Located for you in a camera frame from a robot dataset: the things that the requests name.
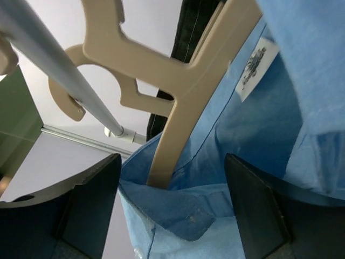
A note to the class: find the dark striped shirt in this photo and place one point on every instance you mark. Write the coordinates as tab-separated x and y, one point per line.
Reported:
193	19

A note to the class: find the beige plastic hanger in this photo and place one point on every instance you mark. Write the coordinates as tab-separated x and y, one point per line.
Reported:
152	82

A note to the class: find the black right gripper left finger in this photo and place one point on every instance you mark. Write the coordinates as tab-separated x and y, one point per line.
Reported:
69	219

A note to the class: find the silver clothes rack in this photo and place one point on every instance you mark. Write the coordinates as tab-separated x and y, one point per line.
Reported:
23	29

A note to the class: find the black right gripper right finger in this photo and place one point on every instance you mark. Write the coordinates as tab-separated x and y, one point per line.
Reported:
277	219

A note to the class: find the light blue shirt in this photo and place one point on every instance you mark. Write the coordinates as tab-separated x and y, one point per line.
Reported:
280	107

